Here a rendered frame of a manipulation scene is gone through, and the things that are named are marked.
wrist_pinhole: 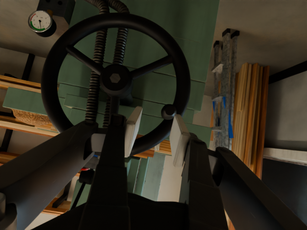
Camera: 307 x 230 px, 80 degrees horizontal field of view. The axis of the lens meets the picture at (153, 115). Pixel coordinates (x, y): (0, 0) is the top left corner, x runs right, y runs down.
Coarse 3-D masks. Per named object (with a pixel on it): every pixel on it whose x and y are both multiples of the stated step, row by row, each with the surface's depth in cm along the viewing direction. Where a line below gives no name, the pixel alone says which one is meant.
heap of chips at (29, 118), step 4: (16, 112) 53; (20, 112) 53; (24, 112) 53; (28, 112) 53; (16, 116) 54; (20, 116) 54; (24, 116) 54; (28, 116) 54; (32, 116) 54; (36, 116) 54; (40, 116) 56; (44, 116) 57; (20, 120) 56; (24, 120) 55; (28, 120) 55; (32, 120) 55; (36, 120) 55; (40, 120) 57; (44, 120) 58; (48, 120) 61; (32, 124) 57; (36, 124) 58; (40, 124) 59; (44, 124) 61
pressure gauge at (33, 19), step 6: (36, 12) 49; (42, 12) 49; (48, 12) 51; (30, 18) 49; (36, 18) 49; (42, 18) 49; (48, 18) 49; (30, 24) 49; (36, 24) 49; (42, 24) 49; (48, 24) 49; (54, 24) 50; (36, 30) 48; (42, 30) 48; (48, 30) 49; (54, 30) 51; (42, 36) 51; (48, 36) 51
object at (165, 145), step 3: (15, 120) 67; (18, 120) 67; (51, 123) 67; (45, 126) 67; (48, 126) 67; (162, 141) 68; (165, 141) 68; (168, 141) 68; (162, 144) 68; (165, 144) 68; (168, 144) 68; (159, 147) 68; (162, 147) 68; (165, 147) 68; (168, 147) 68; (162, 150) 68; (165, 150) 68; (168, 150) 68
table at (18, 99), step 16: (16, 96) 53; (32, 96) 53; (80, 96) 44; (32, 112) 52; (64, 112) 53; (128, 112) 44; (144, 128) 53; (192, 128) 53; (208, 128) 54; (208, 144) 53
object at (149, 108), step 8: (64, 88) 53; (72, 88) 53; (80, 88) 54; (64, 96) 53; (88, 96) 53; (104, 96) 54; (120, 104) 53; (136, 104) 54; (144, 104) 54; (152, 104) 54; (160, 104) 54; (144, 112) 53; (152, 112) 53; (160, 112) 54; (192, 112) 54; (184, 120) 54; (192, 120) 54
